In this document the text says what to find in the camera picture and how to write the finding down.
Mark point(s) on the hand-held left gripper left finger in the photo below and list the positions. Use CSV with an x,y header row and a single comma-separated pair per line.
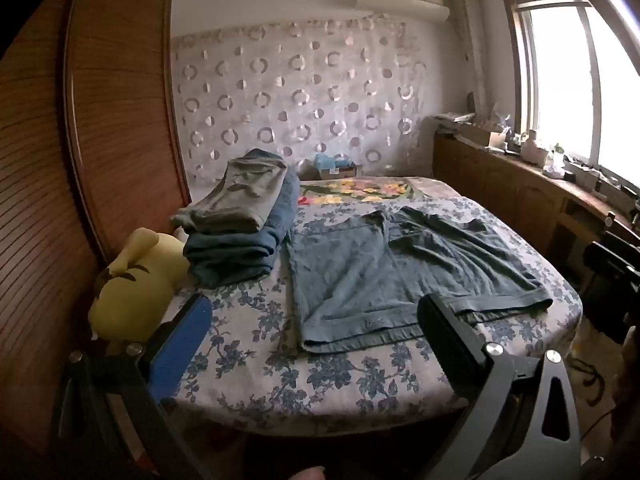
x,y
180,345

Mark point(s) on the colourful flower blanket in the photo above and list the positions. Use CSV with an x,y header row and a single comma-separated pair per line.
x,y
360,189

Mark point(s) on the blue plastic bag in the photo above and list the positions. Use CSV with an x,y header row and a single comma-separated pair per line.
x,y
330,161

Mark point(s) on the small cardboard box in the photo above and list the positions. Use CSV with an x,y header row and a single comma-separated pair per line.
x,y
345,173

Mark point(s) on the low wooden cabinet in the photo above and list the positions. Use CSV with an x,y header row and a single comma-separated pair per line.
x,y
500,185

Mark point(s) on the blue floral bed blanket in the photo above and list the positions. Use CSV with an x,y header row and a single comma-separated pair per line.
x,y
350,380

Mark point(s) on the window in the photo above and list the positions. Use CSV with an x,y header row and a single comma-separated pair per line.
x,y
560,85

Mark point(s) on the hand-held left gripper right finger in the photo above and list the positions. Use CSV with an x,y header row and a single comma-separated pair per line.
x,y
445,332

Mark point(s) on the white wall pipe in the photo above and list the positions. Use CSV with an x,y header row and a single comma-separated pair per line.
x,y
472,60

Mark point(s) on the clutter of small items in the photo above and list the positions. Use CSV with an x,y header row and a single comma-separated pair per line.
x,y
535,150

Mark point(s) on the blue-grey pants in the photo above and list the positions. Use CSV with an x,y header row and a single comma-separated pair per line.
x,y
350,280

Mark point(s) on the yellow plush toy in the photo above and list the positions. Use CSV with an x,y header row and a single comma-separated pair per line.
x,y
135,295

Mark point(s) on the folded blue jeans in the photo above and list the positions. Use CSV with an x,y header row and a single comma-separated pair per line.
x,y
235,255

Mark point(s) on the wooden headboard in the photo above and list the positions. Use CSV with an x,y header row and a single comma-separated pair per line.
x,y
115,110

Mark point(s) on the folded grey pants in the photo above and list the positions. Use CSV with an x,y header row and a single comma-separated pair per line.
x,y
235,195

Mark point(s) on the circle-patterned curtain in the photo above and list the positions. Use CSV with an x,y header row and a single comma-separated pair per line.
x,y
300,110

